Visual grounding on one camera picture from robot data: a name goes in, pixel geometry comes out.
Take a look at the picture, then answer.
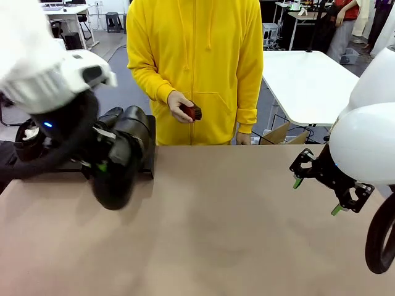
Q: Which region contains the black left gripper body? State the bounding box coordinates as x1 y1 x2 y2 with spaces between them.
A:
30 92 107 169

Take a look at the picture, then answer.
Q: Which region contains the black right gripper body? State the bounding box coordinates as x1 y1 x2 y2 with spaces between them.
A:
311 144 356 198

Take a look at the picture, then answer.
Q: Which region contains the red wooden shoe brush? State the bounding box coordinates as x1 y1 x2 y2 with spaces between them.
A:
180 101 203 123

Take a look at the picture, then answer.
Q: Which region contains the yellow-sleeved right forearm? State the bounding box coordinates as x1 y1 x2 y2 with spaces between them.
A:
127 55 180 102

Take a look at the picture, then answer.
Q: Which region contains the yellow-sleeved left forearm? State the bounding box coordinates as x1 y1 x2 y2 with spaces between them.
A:
236 61 265 134

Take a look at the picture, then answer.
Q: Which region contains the black shoe stand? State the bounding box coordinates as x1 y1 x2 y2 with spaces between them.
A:
52 114 156 181

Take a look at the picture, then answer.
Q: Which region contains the person's right hand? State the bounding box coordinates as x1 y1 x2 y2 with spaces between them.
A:
167 91 194 123

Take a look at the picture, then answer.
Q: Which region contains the white paper shoe stuffing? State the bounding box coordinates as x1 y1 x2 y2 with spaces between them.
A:
23 121 41 139

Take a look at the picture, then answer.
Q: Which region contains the cardboard box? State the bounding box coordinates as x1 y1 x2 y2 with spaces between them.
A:
260 121 309 146

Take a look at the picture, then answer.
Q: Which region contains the white table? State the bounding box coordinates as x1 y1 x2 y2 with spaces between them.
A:
261 50 360 127

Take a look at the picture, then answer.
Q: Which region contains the black computer tower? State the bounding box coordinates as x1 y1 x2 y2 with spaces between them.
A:
64 31 83 51

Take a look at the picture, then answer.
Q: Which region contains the black office chair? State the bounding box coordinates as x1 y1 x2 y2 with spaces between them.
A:
49 20 65 41

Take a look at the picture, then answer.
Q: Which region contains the grey storage bin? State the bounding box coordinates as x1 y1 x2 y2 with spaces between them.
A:
341 47 360 65

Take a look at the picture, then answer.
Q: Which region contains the grey plastic stool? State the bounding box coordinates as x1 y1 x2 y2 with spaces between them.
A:
106 11 120 33

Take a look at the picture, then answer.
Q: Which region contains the white desk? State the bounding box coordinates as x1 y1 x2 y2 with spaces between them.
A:
43 2 99 52

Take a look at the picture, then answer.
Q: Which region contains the person in yellow hoodie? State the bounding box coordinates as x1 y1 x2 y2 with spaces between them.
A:
126 0 265 146

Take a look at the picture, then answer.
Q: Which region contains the black desk with beige top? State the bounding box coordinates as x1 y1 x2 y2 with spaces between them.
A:
274 1 333 52

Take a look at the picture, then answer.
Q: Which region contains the white computer case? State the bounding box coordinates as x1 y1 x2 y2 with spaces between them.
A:
262 22 280 50

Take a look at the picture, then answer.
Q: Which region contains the person in red shirt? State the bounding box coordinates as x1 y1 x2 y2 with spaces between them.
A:
326 0 361 62

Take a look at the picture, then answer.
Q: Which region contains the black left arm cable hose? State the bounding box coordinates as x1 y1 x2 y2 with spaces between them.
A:
0 89 101 181

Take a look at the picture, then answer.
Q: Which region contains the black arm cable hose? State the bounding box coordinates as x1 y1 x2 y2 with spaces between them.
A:
0 89 101 181
365 192 395 275

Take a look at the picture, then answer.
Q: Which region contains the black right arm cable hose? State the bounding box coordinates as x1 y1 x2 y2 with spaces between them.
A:
365 192 395 275

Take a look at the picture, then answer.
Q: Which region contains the black wire rack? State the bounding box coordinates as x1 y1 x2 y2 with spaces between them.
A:
251 113 311 146

